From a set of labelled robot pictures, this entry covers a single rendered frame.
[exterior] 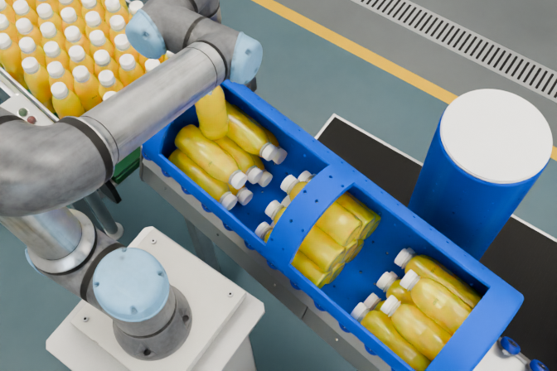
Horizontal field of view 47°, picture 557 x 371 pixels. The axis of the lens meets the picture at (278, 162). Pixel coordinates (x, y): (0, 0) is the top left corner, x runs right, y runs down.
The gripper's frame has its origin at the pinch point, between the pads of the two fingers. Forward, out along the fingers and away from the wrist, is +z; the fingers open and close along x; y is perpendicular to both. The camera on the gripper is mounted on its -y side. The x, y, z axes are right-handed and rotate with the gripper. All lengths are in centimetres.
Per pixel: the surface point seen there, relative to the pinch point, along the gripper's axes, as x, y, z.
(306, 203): -4.1, 32.1, 9.0
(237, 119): 5.2, 2.6, 18.4
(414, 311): -4, 62, 18
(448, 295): 1, 65, 14
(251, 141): 3.4, 8.9, 19.2
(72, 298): -49, -45, 132
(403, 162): 76, 17, 117
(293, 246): -11.5, 35.1, 13.9
